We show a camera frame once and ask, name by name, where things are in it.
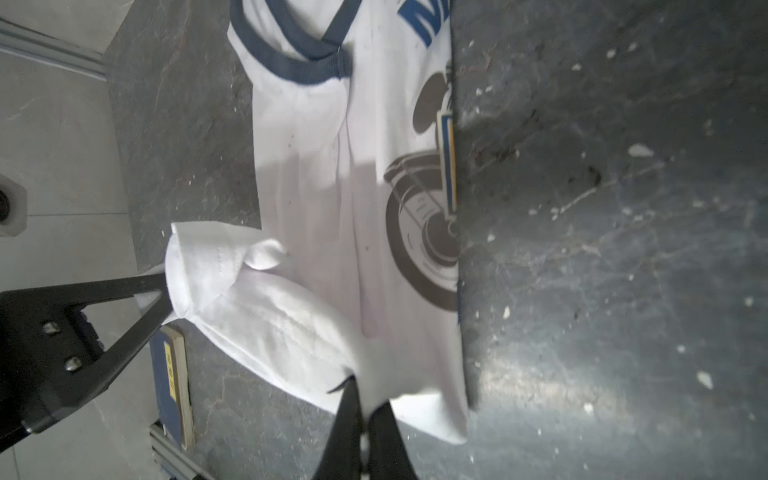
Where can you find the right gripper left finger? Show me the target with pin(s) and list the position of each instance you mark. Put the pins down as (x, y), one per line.
(341, 459)

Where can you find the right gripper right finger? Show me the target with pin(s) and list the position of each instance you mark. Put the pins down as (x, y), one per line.
(388, 458)

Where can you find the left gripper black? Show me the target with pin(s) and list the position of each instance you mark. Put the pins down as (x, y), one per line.
(57, 354)

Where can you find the white navy-trimmed tank top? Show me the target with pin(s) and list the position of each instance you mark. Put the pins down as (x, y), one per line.
(354, 270)

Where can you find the blue book yellow label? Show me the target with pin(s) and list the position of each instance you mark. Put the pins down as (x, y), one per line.
(170, 371)

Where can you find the aluminium frame rail front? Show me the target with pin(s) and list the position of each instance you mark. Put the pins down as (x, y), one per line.
(171, 459)

